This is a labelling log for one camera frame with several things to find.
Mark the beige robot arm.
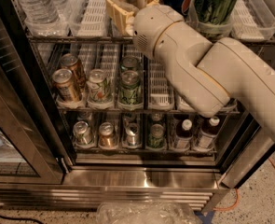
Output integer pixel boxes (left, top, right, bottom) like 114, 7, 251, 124
106, 0, 275, 143

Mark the green can behind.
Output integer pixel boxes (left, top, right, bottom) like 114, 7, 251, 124
120, 56, 140, 72

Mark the green can front middle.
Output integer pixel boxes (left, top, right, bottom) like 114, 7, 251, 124
119, 70, 142, 105

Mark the tall green can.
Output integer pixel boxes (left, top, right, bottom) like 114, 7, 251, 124
194, 0, 237, 40

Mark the gold can behind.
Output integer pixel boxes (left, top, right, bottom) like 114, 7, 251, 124
60, 53, 86, 91

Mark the white green can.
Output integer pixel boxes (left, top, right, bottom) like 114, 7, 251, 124
87, 69, 112, 104

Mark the gold can front left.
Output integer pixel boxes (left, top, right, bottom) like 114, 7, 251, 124
52, 68, 81, 102

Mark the silver can bottom shelf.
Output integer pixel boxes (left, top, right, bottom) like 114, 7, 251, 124
126, 123, 140, 146

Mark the steel fridge cabinet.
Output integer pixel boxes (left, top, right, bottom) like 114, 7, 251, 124
0, 0, 275, 212

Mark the green can bottom shelf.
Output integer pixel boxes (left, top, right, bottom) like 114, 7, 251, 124
147, 124, 165, 149

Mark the gold can bottom shelf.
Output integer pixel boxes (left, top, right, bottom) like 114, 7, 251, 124
99, 122, 117, 148

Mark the green silver can bottom left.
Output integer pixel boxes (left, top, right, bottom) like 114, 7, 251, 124
73, 121, 93, 147

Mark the glass fridge door left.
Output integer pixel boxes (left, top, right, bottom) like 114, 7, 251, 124
0, 0, 63, 184

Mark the dark bottle white cap left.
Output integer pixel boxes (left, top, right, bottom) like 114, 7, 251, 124
173, 119, 193, 149

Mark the dark bottle white cap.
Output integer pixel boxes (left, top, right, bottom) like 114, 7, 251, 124
193, 116, 220, 152
173, 119, 193, 149

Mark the dark bottle white cap right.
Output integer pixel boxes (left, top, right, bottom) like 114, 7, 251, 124
193, 116, 220, 152

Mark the clear plastic bag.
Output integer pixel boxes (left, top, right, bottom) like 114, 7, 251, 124
96, 202, 202, 224

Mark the top wire shelf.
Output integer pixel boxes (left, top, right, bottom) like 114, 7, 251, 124
27, 35, 275, 47

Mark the wire shelf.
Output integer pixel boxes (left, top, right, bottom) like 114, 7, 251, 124
58, 107, 240, 115
27, 35, 275, 47

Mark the middle wire shelf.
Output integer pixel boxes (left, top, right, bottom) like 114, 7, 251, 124
58, 107, 240, 115

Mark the black cable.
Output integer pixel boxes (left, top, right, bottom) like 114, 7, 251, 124
0, 204, 45, 224

